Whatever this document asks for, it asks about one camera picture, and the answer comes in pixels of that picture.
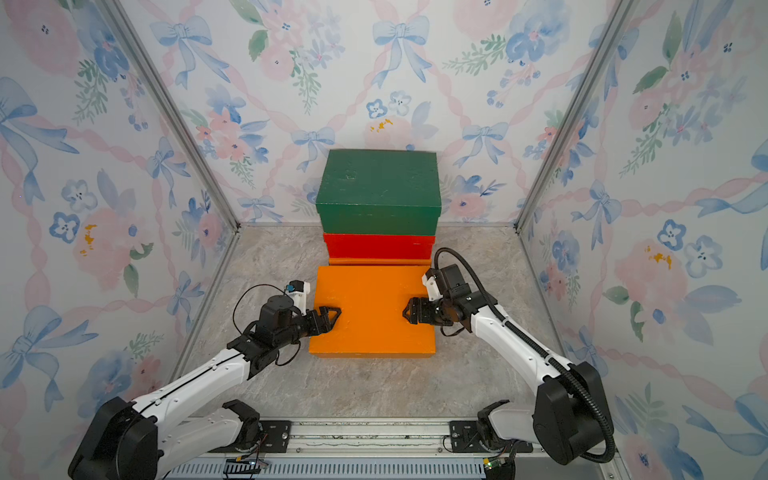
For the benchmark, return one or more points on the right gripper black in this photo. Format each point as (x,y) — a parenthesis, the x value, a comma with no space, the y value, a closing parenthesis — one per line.
(429,309)

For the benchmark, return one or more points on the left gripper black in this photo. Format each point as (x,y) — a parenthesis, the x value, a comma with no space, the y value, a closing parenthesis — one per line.
(310,322)

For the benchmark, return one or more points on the orange shoebox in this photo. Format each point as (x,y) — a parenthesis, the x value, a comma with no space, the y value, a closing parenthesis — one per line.
(371,325)
(377,262)

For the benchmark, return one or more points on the red shoebox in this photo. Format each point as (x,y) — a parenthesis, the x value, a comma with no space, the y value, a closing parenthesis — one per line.
(379,247)

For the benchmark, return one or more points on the green shoebox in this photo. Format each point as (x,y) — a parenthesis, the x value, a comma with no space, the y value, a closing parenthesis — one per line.
(380,192)

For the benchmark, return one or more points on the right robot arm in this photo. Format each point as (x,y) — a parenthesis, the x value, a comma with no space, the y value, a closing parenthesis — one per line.
(569,417)

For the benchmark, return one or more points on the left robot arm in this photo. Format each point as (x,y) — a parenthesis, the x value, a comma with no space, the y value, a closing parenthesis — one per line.
(147,437)

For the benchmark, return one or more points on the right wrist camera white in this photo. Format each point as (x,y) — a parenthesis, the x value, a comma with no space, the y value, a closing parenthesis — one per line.
(430,282)

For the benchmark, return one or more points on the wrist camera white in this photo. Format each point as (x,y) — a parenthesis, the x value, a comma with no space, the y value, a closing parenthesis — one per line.
(298,291)
(430,282)

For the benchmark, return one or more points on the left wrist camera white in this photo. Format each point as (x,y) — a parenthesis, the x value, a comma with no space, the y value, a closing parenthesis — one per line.
(298,291)

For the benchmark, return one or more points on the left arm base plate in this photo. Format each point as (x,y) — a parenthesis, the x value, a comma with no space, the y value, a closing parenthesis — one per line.
(266,436)

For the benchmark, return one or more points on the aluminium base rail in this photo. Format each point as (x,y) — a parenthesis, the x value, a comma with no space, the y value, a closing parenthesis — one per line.
(380,448)

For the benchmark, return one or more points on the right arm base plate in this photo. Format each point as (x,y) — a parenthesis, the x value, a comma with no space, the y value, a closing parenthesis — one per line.
(476,436)

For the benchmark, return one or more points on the left corner aluminium post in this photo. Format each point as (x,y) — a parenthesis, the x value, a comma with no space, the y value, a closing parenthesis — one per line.
(118,20)

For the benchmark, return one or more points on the corner aluminium post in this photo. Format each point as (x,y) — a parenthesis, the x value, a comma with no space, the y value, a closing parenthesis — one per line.
(606,45)
(118,20)

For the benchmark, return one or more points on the right corner aluminium post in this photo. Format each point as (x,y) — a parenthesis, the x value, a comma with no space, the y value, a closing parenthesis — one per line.
(606,45)

